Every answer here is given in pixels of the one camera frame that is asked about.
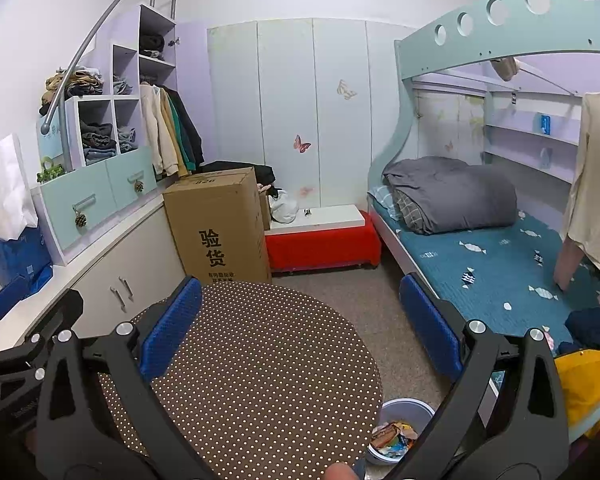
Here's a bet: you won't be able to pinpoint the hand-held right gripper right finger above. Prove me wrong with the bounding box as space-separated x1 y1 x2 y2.
387 273 572 480

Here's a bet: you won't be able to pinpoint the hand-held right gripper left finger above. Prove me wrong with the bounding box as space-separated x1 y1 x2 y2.
34 276 218 480

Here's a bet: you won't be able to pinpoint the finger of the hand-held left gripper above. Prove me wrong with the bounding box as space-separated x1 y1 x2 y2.
0 275 34 327
0 288 84 382

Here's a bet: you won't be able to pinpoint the lavender plastic bin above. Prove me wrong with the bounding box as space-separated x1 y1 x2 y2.
366 398 437 467

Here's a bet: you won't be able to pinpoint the orange snack wrapper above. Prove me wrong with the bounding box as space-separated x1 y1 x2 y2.
372 422 407 449

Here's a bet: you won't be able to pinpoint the blue wrapper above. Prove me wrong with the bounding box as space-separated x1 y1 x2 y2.
379 442 417 462

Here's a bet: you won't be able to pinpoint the blue plastic bag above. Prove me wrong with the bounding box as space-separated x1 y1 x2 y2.
0 225 54 302

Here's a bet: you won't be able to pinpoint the white low cabinet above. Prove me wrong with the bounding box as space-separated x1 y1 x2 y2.
0 194 187 357

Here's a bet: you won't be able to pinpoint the blue candy print bedsheet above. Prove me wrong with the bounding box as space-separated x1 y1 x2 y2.
394 210 600 357

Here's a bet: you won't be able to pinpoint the tall cardboard box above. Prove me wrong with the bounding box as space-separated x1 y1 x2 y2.
162 166 274 287

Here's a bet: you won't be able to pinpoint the white paper bag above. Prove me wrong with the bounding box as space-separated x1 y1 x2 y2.
0 133 39 242

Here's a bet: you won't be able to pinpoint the brown dotted round tablecloth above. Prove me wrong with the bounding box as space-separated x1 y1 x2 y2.
96 281 384 480

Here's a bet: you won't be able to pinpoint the green toy plant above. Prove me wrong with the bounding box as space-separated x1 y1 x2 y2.
36 157 67 184

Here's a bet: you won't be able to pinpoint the blue checkered pillow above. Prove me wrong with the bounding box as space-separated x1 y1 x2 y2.
368 184 404 222

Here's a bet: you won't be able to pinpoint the grey duvet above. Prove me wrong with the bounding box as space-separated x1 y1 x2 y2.
382 155 519 236

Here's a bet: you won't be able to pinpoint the red bench with white top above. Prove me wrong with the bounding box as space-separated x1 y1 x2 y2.
264 203 384 275

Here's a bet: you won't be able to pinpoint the lavender stair shelf unit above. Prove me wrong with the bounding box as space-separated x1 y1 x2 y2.
30 3 209 267

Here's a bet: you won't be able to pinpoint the dark blue garment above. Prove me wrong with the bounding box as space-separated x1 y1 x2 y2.
559 307 600 357

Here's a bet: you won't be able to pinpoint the white cloth bundle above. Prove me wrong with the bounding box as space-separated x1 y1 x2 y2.
268 187 301 225

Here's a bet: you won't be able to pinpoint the yellow garment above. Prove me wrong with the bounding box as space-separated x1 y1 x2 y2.
554 347 600 442

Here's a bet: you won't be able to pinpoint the black cloth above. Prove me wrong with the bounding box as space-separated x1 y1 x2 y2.
199 159 278 187

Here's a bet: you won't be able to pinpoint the folded dark clothes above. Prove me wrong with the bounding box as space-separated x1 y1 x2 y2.
79 120 118 162

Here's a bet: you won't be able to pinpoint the yellow hanging shirt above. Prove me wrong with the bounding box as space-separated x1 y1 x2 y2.
162 90 189 177

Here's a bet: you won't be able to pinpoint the green hanging jacket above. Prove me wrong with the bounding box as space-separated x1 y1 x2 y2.
172 92 197 172

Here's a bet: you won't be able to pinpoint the cream hanging hoodie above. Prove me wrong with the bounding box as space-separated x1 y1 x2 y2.
139 83 179 177

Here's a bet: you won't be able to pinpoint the black hanging jacket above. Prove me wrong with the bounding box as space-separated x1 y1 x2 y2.
169 87 205 167

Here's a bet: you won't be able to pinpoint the person in beige shirt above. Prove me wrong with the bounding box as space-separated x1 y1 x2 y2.
553 87 600 312

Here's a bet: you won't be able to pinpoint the pile of clothes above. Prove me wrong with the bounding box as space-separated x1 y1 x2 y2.
39 67 104 117

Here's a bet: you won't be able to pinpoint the white wardrobe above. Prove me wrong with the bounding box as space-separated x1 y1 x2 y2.
206 17 422 212

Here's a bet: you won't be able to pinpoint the beige hanging object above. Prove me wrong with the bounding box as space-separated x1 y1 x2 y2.
489 57 524 82

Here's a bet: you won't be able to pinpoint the grey metal handrail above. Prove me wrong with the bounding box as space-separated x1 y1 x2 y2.
46 0 182 172

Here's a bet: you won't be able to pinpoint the lavender bed wall shelf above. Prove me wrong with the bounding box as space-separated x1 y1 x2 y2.
482 104 582 187

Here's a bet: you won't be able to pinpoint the teal bunk bed frame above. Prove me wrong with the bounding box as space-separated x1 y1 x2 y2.
367 0 600 413

